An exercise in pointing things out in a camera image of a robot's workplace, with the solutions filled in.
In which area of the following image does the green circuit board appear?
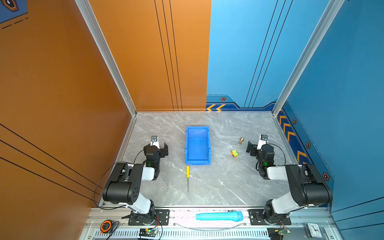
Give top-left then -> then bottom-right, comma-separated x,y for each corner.
138,229 -> 159,240

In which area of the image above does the yellow handled screwdriver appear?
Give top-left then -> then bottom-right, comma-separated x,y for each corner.
186,165 -> 190,195

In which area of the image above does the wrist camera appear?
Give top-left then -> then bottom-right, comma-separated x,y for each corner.
257,134 -> 268,150
150,136 -> 160,149

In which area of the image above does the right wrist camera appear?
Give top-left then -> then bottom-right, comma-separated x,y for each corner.
257,134 -> 268,150

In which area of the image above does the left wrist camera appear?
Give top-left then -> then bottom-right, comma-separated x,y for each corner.
150,136 -> 160,149

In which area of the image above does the right black electronics box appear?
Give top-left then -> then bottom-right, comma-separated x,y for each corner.
268,229 -> 284,240

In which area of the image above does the light blue plastic tube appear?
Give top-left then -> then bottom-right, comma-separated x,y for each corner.
196,211 -> 244,222

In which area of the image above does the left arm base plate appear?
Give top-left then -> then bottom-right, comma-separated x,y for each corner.
126,209 -> 170,226

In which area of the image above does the green orange toy car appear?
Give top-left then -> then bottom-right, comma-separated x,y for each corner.
231,150 -> 238,158

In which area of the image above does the orange black tape measure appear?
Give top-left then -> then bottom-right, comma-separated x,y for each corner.
100,220 -> 114,234

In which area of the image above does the white alarm clock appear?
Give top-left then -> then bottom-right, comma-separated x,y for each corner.
305,223 -> 323,239

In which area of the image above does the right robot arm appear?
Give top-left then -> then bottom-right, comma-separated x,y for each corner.
246,142 -> 333,225

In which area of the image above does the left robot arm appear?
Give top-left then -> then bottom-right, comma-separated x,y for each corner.
103,144 -> 169,225

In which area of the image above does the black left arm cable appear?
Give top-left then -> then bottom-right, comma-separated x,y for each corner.
93,149 -> 148,211

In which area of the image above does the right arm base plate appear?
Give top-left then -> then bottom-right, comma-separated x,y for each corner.
248,209 -> 292,226

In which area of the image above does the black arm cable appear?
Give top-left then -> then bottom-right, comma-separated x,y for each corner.
269,143 -> 287,166
93,149 -> 148,211

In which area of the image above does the blue plastic bin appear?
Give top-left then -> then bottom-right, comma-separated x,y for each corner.
185,127 -> 212,166

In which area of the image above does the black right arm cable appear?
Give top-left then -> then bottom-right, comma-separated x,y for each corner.
269,143 -> 287,166

